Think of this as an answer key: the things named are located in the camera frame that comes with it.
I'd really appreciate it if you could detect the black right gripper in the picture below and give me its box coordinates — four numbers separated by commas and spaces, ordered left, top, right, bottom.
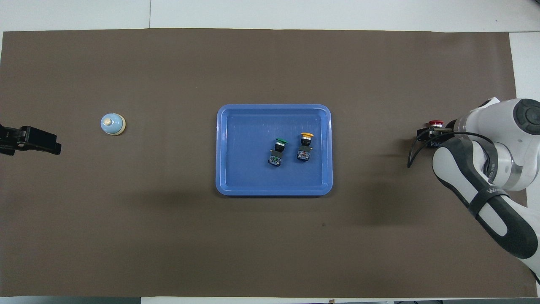
417, 119, 458, 142

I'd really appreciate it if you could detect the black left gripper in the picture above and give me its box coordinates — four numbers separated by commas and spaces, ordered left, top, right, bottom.
0, 125, 62, 156

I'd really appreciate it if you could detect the red push button switch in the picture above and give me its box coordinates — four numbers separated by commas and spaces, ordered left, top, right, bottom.
426, 120, 445, 148

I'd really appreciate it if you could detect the light blue desk bell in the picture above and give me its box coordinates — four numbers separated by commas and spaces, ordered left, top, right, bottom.
100, 113, 127, 136

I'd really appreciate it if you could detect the yellow push button switch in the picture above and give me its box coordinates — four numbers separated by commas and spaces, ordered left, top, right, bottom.
297, 132, 315, 162

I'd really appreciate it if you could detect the green push button switch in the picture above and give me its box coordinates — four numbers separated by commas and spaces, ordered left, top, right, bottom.
268, 138, 289, 167

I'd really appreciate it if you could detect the blue plastic tray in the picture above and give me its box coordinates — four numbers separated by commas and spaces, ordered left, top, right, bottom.
216, 104, 334, 197

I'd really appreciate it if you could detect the brown table mat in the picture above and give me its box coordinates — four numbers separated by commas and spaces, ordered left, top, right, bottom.
0, 28, 534, 298

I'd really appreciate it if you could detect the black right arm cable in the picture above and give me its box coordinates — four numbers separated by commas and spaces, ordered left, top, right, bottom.
407, 132, 496, 168

